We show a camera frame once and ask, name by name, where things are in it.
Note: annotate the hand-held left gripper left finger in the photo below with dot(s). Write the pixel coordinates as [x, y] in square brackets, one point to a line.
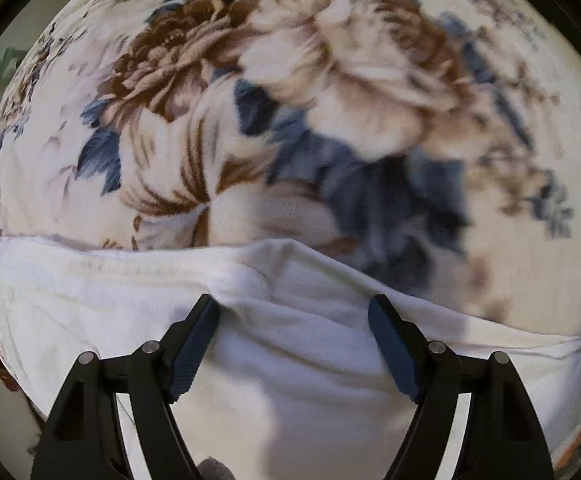
[194, 350]

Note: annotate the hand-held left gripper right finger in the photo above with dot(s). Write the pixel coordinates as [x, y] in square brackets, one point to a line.
[395, 350]

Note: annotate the white towel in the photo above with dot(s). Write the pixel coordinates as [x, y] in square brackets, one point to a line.
[290, 360]

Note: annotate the floral printed blanket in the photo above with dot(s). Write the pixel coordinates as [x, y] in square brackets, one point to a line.
[290, 110]

